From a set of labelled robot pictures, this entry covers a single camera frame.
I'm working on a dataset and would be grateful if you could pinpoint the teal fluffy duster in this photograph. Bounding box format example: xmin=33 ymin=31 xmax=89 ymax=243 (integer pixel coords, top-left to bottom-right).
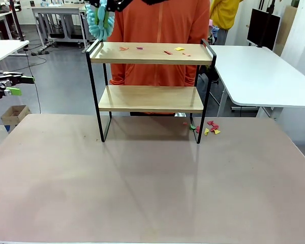
xmin=85 ymin=0 xmax=115 ymax=41

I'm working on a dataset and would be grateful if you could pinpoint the open cardboard box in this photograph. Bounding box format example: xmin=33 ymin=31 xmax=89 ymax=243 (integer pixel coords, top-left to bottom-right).
xmin=0 ymin=105 xmax=32 ymax=133

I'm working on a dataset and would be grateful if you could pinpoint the white side table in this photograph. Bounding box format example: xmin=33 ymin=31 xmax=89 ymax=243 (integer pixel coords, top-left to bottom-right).
xmin=0 ymin=40 xmax=31 ymax=67

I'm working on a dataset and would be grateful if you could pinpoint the person in orange jacket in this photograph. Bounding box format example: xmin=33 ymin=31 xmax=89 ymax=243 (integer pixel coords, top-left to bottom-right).
xmin=108 ymin=0 xmax=211 ymax=116

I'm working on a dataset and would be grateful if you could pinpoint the person in yellow top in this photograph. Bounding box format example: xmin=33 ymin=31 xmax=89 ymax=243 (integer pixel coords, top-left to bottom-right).
xmin=209 ymin=0 xmax=245 ymax=46

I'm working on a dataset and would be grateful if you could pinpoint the black monitor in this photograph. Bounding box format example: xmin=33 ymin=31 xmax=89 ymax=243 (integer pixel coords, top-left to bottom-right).
xmin=247 ymin=8 xmax=282 ymax=51

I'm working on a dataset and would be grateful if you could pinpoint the large white curved table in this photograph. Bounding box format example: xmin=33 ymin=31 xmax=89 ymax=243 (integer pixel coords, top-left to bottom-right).
xmin=208 ymin=45 xmax=305 ymax=120

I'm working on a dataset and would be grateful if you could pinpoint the brown board panel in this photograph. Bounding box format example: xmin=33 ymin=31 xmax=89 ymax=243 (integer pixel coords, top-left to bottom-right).
xmin=281 ymin=5 xmax=299 ymax=54

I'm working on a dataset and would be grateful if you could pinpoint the thin floor cable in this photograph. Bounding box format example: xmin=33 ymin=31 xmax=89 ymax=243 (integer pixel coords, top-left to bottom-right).
xmin=22 ymin=49 xmax=48 ymax=115

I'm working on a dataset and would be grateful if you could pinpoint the grey frame workbench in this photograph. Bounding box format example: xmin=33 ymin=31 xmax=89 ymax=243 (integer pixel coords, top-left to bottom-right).
xmin=31 ymin=3 xmax=99 ymax=50

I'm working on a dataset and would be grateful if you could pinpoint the black post stand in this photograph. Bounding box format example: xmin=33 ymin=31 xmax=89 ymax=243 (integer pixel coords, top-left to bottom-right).
xmin=9 ymin=0 xmax=26 ymax=42

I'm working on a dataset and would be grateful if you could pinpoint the black frame wooden shelf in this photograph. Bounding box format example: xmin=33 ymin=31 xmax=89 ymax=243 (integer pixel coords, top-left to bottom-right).
xmin=85 ymin=38 xmax=217 ymax=144

